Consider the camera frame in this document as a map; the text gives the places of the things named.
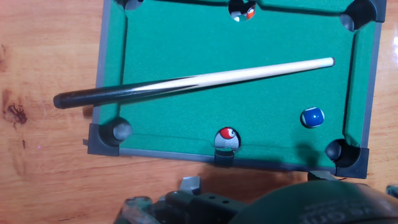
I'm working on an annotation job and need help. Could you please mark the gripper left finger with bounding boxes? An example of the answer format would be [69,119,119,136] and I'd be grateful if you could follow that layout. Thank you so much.
[155,176,247,224]

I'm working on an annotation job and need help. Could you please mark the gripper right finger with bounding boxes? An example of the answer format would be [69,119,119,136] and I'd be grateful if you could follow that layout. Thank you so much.
[307,170,338,182]

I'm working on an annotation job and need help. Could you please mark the blue striped pool ball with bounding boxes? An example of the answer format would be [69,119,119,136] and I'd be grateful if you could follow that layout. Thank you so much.
[300,106,326,129]

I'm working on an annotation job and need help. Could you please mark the black and cream pool cue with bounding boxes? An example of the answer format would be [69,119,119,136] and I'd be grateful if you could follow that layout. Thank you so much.
[52,57,336,110]

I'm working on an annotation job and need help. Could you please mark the red pool ball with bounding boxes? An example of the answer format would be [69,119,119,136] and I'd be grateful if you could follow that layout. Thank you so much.
[219,126,238,140]

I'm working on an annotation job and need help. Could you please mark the mini green felt pool table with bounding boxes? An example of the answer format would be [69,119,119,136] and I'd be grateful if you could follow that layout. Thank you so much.
[86,0,388,180]

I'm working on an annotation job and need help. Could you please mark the green pool ball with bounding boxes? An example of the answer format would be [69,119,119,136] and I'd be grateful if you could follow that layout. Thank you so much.
[232,11,249,22]

